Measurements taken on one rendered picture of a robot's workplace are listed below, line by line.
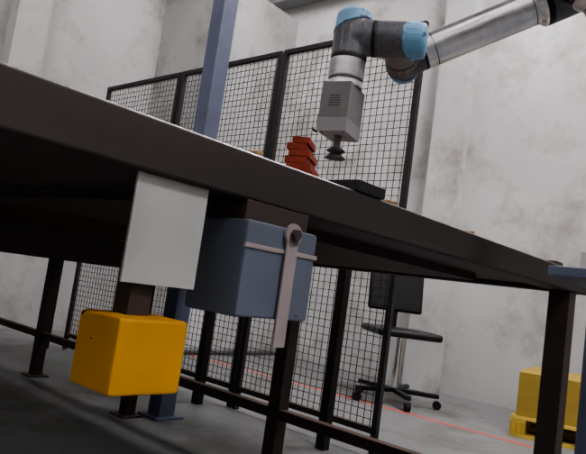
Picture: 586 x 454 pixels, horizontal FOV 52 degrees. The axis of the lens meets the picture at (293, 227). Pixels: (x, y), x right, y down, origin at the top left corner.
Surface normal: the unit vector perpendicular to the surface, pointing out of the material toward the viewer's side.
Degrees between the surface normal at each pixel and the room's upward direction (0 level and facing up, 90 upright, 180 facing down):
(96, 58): 90
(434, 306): 90
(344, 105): 90
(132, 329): 90
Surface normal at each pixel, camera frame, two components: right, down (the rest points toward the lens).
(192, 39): -0.62, -0.16
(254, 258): 0.75, 0.04
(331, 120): -0.43, -0.15
